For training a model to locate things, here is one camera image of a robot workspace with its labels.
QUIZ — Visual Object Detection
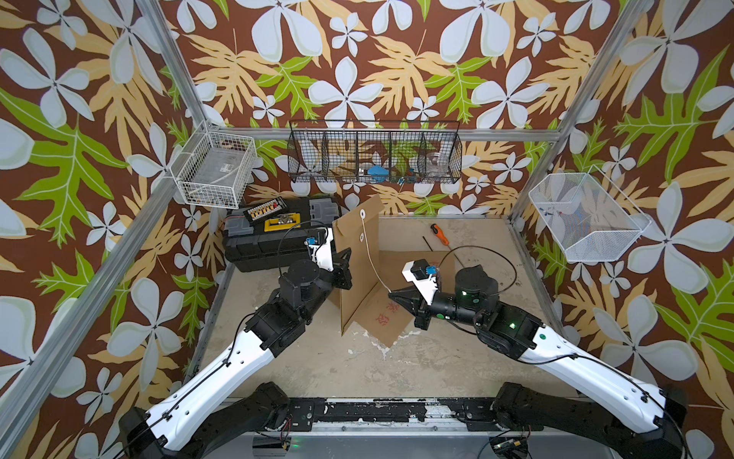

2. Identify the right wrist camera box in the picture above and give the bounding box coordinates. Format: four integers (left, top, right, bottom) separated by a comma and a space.
401, 259, 439, 305

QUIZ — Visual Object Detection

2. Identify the white wire basket left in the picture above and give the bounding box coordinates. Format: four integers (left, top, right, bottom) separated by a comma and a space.
171, 122, 258, 210

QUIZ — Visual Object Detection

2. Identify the blue object in basket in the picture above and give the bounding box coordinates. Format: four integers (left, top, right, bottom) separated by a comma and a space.
368, 166, 390, 184

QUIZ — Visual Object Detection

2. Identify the white wire basket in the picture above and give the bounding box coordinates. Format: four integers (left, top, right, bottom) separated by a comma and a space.
171, 122, 258, 210
529, 166, 653, 263

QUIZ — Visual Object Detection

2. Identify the orange handled screwdriver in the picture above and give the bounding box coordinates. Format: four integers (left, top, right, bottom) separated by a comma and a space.
430, 224, 466, 268

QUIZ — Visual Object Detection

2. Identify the black plastic toolbox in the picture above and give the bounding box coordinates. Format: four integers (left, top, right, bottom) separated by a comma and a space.
223, 198, 340, 273

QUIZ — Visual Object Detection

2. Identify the kraft file bag right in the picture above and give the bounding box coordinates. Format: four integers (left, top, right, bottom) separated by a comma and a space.
380, 251, 457, 303

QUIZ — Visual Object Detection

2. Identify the black wire basket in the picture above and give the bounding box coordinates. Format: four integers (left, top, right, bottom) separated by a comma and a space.
287, 120, 464, 185

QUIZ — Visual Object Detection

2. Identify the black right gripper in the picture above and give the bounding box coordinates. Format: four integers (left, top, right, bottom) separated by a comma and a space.
388, 284, 487, 332

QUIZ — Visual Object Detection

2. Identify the kraft file bag with string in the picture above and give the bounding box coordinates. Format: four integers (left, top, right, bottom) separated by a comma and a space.
334, 196, 383, 333

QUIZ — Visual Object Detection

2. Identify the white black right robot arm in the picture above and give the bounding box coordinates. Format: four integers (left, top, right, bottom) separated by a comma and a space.
388, 259, 691, 458

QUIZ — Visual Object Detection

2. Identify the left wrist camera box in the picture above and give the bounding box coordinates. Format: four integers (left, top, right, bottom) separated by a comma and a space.
305, 228, 334, 272

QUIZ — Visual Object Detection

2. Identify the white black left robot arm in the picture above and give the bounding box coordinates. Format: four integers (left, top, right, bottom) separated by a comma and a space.
118, 249, 352, 458

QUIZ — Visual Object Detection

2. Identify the kraft file bag middle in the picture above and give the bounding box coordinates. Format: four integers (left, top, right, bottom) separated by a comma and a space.
354, 282, 414, 347

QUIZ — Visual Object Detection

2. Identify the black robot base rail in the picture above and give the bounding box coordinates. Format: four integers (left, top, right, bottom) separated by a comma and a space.
188, 381, 575, 443

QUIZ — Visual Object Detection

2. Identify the screwdriver bit set case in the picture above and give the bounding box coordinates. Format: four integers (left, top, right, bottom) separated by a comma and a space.
244, 197, 289, 224

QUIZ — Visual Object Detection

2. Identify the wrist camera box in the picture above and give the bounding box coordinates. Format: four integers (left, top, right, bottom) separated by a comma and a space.
305, 228, 334, 272
401, 259, 439, 305

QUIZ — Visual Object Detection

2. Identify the white wire basket right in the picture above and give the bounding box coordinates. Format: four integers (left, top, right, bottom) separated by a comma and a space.
529, 166, 653, 263

